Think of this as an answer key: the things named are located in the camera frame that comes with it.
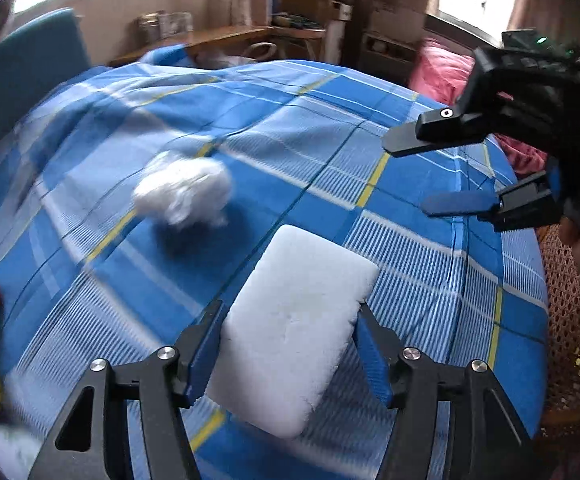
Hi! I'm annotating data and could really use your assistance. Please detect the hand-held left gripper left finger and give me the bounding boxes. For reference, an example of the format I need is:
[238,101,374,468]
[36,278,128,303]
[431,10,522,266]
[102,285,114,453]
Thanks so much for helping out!
[27,299,226,480]

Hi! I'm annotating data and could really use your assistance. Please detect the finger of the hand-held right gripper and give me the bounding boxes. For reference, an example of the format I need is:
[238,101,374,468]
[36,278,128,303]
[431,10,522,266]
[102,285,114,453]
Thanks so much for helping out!
[421,170,563,233]
[382,105,495,157]

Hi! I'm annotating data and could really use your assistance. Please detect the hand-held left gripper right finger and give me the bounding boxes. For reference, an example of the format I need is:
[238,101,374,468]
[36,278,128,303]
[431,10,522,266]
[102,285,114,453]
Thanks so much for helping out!
[356,304,538,480]

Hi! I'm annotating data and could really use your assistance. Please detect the white foam sponge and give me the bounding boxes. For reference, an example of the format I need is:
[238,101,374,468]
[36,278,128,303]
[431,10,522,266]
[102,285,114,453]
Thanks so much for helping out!
[205,224,381,440]

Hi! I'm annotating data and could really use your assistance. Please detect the blue plaid blanket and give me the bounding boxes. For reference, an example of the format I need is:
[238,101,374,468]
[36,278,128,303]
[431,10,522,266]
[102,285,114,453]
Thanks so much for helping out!
[0,42,551,480]

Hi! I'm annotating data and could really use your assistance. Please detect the white low shelf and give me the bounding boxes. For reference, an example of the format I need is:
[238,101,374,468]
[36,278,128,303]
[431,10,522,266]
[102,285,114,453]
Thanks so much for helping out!
[360,30,418,68]

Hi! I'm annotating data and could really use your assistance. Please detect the white cotton wad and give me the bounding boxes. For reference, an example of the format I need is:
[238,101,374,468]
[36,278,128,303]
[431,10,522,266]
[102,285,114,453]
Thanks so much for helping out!
[132,152,233,228]

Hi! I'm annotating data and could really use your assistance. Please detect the white plastic bag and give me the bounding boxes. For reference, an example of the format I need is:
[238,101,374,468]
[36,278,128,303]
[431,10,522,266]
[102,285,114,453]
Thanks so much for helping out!
[197,47,251,68]

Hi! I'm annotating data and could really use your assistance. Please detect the wooden desk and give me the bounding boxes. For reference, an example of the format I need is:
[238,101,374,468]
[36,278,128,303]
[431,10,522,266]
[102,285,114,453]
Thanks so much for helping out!
[107,25,328,68]

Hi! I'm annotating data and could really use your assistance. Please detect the clear desk organizer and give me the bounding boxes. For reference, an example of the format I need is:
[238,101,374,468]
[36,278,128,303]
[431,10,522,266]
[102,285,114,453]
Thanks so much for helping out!
[137,10,193,43]

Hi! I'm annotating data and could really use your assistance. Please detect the yellow blue grey headboard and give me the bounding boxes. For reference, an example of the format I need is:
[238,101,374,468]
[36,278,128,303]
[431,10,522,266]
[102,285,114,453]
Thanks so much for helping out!
[0,7,91,171]

